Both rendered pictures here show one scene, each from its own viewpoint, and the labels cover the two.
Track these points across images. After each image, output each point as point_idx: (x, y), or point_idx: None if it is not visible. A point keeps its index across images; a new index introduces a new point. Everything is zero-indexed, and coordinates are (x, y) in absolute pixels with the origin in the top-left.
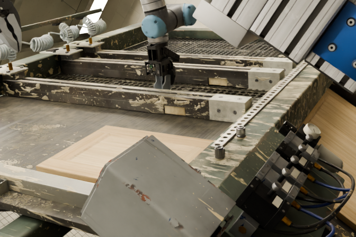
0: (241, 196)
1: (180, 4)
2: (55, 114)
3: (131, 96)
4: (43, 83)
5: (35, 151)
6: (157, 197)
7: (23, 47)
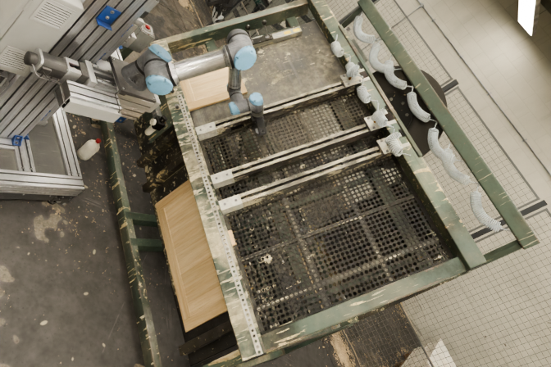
0: None
1: (235, 102)
2: (289, 88)
3: None
4: (319, 88)
5: (252, 66)
6: None
7: None
